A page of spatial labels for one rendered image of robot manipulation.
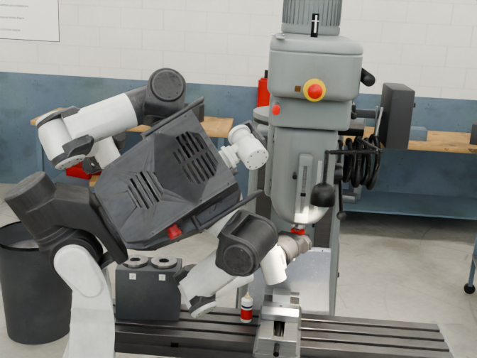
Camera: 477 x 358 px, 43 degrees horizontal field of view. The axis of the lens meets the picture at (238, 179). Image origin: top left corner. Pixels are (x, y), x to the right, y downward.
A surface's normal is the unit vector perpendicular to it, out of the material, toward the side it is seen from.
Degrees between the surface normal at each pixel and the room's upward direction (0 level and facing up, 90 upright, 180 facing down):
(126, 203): 74
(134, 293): 90
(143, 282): 90
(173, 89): 61
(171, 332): 0
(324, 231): 90
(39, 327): 94
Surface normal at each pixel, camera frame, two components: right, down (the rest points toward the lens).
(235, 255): -0.41, 0.36
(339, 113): -0.07, 0.27
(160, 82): 0.26, -0.21
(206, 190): -0.04, -0.17
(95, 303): 0.24, 0.28
